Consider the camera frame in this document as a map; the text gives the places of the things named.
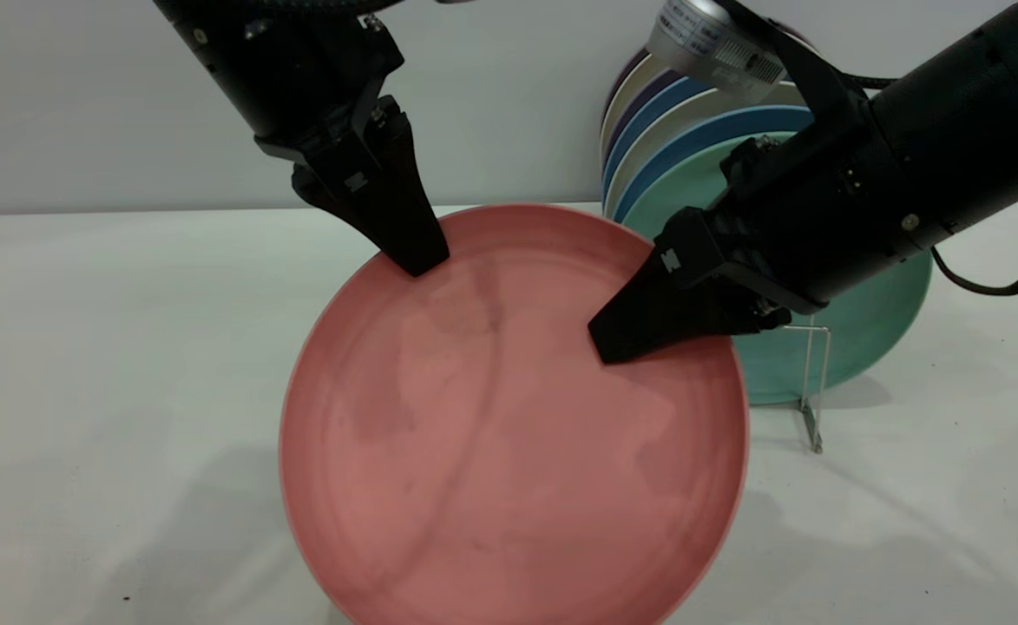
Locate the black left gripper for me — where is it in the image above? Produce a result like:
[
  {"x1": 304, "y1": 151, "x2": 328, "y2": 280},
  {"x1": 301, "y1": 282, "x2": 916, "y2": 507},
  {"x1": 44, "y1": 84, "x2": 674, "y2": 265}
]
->
[{"x1": 166, "y1": 17, "x2": 451, "y2": 278}]

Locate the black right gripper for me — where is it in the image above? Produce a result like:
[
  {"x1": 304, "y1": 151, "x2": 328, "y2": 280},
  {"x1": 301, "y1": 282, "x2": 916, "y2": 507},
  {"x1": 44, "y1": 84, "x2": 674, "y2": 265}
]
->
[{"x1": 588, "y1": 96, "x2": 927, "y2": 366}]

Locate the pink round plastic plate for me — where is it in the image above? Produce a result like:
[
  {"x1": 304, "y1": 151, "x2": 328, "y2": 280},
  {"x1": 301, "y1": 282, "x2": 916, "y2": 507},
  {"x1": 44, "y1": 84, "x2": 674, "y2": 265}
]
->
[{"x1": 279, "y1": 202, "x2": 751, "y2": 625}]

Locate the green round plastic plate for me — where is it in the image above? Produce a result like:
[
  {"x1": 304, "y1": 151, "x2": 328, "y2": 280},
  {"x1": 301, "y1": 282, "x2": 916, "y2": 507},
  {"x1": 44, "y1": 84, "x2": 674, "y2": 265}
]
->
[{"x1": 620, "y1": 130, "x2": 934, "y2": 406}]

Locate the royal blue plastic plate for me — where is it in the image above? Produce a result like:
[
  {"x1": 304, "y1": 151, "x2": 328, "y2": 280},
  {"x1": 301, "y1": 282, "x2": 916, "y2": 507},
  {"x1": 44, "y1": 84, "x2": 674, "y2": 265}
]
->
[{"x1": 610, "y1": 105, "x2": 815, "y2": 225}]

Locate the beige round plastic plate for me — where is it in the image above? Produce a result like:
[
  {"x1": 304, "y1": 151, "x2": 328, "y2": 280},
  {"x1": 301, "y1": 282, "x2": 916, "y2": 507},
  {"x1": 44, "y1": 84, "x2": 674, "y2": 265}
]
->
[
  {"x1": 604, "y1": 83, "x2": 809, "y2": 228},
  {"x1": 600, "y1": 52, "x2": 670, "y2": 161}
]

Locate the teal blue plastic plate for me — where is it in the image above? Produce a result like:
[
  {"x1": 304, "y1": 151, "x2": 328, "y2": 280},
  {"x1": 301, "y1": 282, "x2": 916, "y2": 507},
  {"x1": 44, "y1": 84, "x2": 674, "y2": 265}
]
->
[{"x1": 602, "y1": 75, "x2": 718, "y2": 205}]

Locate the dark purple plastic plate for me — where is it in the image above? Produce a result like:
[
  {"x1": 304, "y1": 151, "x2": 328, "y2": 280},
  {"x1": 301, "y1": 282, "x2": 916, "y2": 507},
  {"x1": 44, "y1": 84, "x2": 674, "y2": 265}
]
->
[
  {"x1": 602, "y1": 45, "x2": 650, "y2": 122},
  {"x1": 602, "y1": 68, "x2": 687, "y2": 166}
]

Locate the silver wire plate rack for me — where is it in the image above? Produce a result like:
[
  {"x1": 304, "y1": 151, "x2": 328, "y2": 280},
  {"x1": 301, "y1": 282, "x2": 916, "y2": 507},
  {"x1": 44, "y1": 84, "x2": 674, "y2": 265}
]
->
[{"x1": 785, "y1": 323, "x2": 831, "y2": 455}]

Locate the black right camera bracket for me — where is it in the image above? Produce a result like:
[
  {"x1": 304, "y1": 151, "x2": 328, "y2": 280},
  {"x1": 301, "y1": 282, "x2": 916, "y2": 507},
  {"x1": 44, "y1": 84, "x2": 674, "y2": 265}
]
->
[{"x1": 717, "y1": 0, "x2": 900, "y2": 131}]

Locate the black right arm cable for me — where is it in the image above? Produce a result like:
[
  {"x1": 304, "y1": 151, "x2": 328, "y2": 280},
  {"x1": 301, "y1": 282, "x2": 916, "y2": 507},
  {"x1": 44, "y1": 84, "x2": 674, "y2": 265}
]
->
[{"x1": 931, "y1": 181, "x2": 1018, "y2": 297}]

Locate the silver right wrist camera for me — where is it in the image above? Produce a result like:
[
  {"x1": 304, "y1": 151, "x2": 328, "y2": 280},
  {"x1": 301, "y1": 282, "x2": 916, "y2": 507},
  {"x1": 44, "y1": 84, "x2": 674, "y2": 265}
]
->
[{"x1": 646, "y1": 0, "x2": 789, "y2": 107}]

